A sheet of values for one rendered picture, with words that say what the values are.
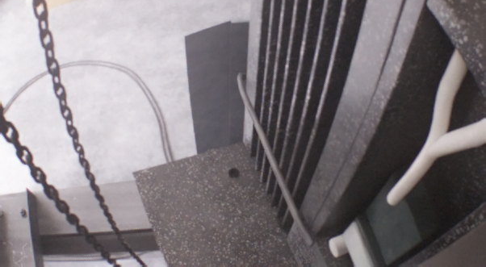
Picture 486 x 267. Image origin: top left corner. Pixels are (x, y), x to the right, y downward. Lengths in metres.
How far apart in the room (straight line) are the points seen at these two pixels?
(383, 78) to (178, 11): 2.11
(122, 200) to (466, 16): 1.07
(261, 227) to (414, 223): 0.49
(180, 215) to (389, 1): 0.69
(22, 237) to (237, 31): 0.84
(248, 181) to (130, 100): 1.27
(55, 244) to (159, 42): 1.27
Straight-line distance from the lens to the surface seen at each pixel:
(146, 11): 2.48
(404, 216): 0.50
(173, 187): 0.95
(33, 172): 0.38
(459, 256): 0.34
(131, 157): 2.01
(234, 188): 0.95
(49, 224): 1.27
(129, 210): 1.21
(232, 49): 1.03
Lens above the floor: 1.77
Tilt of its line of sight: 58 degrees down
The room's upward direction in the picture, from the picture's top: 5 degrees clockwise
